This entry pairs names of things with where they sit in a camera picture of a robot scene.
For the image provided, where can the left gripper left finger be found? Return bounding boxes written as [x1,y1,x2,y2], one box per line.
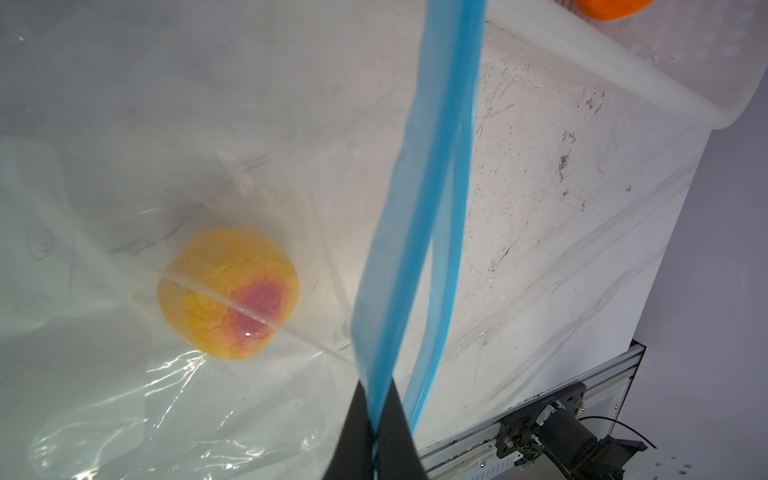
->
[322,383,374,480]

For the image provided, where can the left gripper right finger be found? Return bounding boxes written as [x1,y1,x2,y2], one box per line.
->
[376,381,428,480]

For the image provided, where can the yellow peach fruit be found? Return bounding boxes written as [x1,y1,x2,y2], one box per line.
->
[156,228,300,360]

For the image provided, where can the clear zip top bag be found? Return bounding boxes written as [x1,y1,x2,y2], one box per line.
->
[1,1,486,479]

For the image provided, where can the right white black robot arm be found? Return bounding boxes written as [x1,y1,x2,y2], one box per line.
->
[495,382,737,479]

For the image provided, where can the orange tangerine bottom right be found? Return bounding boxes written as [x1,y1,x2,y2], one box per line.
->
[576,0,653,21]

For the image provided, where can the white perforated plastic basket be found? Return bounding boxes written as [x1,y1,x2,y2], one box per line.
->
[487,1,767,130]

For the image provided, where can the aluminium front rail base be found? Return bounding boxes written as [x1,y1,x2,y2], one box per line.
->
[420,342,651,479]

